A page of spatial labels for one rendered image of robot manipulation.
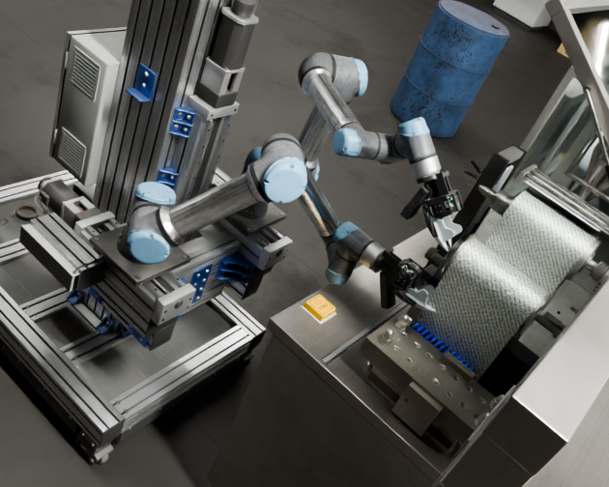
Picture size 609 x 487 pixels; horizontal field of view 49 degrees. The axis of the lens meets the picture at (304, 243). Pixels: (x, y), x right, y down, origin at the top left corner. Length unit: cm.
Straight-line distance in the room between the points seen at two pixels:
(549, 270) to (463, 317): 29
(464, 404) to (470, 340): 18
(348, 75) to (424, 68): 349
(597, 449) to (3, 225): 246
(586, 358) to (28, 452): 200
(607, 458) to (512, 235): 88
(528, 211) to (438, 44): 367
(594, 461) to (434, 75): 457
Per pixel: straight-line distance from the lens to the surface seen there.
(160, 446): 266
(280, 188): 173
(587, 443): 127
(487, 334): 186
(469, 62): 553
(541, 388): 92
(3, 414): 268
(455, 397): 180
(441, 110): 566
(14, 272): 286
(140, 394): 249
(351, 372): 188
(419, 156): 179
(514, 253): 201
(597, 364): 104
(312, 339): 191
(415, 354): 184
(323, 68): 206
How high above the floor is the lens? 218
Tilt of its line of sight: 35 degrees down
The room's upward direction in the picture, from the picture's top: 24 degrees clockwise
